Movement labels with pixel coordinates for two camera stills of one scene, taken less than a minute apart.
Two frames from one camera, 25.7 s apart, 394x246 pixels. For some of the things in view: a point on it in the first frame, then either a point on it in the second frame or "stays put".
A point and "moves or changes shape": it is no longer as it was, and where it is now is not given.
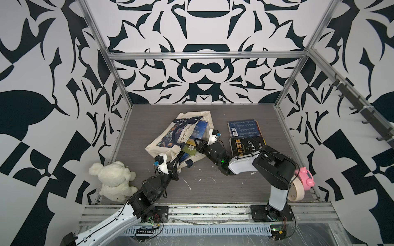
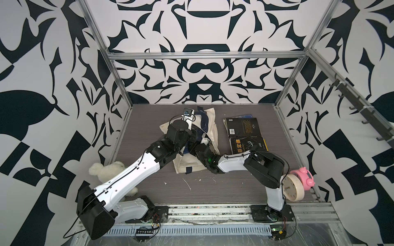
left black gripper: x=171 y=164 → x=192 y=136
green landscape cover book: x=190 y=149 moves or changes shape
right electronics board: x=278 y=232 stays put
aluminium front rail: x=304 y=214 stays put
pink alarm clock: x=306 y=177 stays put
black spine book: x=245 y=145 stays put
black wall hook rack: x=370 y=118 stays put
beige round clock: x=296 y=191 stays put
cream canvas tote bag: x=170 y=141 moves or changes shape
